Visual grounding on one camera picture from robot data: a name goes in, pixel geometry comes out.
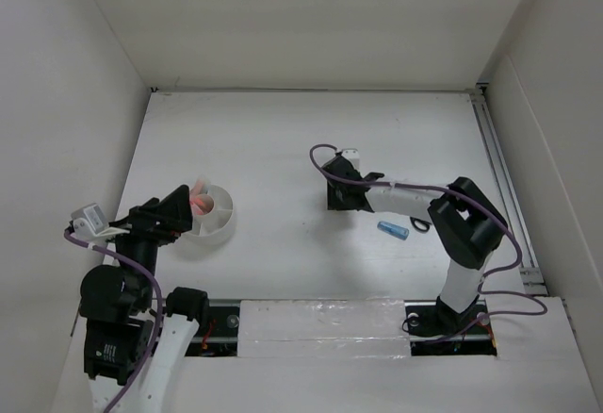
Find aluminium rail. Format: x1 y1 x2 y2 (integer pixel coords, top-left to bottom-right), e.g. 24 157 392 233
467 83 548 296

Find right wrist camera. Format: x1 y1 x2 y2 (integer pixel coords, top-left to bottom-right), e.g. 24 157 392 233
338 148 360 171

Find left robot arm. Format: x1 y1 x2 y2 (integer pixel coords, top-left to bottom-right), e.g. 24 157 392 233
64 185 214 412

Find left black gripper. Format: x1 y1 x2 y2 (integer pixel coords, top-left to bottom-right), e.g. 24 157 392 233
97 181 192 306

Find brown orange marker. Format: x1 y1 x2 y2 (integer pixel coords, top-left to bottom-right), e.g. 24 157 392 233
189 195 214 215

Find blue correction tape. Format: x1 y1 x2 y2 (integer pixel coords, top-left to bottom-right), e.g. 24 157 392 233
377 221 409 240

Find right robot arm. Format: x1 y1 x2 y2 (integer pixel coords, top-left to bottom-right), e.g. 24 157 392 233
322 152 507 338

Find orange highlighter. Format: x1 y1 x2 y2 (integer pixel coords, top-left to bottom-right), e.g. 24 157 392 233
190 175 212 197

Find black handled scissors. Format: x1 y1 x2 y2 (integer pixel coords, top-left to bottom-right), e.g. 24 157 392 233
410 217 432 234

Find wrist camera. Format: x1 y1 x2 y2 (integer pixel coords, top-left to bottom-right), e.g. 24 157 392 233
338 148 360 171
70 203 120 242

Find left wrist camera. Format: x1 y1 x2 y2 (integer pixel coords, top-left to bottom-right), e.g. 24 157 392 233
70 203 120 242

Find white divided round container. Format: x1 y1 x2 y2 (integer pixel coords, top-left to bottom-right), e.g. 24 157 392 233
184 184 236 245

